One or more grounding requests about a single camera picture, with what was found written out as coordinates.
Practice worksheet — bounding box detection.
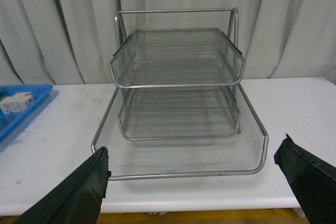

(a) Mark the grey curtain backdrop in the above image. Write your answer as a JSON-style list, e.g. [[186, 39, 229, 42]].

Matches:
[[1, 0, 335, 85]]

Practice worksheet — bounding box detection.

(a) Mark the white table leg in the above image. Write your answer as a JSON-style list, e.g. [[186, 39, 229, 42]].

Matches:
[[292, 208, 306, 218]]

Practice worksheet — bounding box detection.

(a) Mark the silver mesh rack frame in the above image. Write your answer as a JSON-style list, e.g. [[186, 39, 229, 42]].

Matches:
[[113, 7, 242, 133]]

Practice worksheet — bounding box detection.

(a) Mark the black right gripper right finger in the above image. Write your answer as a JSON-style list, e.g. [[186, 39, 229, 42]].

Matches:
[[274, 135, 335, 223]]

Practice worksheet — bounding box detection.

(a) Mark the white circuit breaker block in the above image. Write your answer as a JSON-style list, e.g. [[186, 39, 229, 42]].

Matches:
[[1, 92, 35, 114]]

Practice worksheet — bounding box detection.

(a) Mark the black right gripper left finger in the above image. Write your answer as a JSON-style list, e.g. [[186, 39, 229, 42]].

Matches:
[[14, 147, 111, 223]]

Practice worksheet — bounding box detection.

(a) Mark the blue plastic tray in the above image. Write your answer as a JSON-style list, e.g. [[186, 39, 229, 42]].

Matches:
[[1, 84, 53, 142]]

